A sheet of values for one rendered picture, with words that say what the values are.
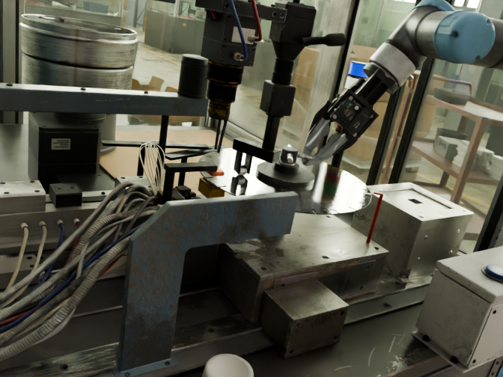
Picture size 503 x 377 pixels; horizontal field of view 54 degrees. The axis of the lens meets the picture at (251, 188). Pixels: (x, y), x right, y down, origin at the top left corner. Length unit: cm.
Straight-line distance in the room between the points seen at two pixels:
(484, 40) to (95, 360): 72
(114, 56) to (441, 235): 92
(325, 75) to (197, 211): 96
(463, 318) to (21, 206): 74
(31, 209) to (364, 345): 60
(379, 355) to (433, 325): 11
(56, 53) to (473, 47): 98
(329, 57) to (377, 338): 88
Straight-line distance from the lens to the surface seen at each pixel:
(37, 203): 89
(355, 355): 85
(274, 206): 69
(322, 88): 151
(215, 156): 97
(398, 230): 107
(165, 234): 62
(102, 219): 75
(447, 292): 88
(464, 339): 89
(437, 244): 112
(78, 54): 136
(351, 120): 89
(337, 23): 150
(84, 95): 93
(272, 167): 93
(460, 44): 81
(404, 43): 91
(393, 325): 96
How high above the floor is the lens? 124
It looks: 20 degrees down
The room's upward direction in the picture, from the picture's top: 11 degrees clockwise
